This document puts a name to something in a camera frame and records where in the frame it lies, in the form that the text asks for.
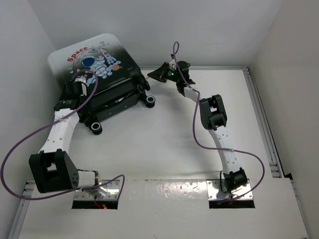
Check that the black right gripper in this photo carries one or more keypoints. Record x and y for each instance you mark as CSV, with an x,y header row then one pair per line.
x,y
161,73

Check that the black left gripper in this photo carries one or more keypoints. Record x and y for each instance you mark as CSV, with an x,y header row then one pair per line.
x,y
85,96

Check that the black white kids suitcase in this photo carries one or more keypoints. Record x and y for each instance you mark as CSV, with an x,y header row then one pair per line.
x,y
104,60

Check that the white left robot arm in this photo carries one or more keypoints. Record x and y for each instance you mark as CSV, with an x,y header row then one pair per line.
x,y
52,168

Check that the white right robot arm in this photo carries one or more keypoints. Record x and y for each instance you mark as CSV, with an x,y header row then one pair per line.
x,y
213,118

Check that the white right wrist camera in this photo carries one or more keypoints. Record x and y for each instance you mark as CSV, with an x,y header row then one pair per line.
x,y
172,65

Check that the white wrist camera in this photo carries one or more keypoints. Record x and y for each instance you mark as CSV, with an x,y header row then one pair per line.
x,y
172,65
82,79

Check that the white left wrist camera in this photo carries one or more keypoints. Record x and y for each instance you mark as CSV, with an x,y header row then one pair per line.
x,y
82,79

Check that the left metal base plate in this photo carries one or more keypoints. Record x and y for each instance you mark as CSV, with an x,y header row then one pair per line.
x,y
108,192

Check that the metal base plate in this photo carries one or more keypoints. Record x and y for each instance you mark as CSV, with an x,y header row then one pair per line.
x,y
217,191
108,192

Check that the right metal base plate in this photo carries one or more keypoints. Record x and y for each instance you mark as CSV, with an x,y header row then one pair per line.
x,y
217,191

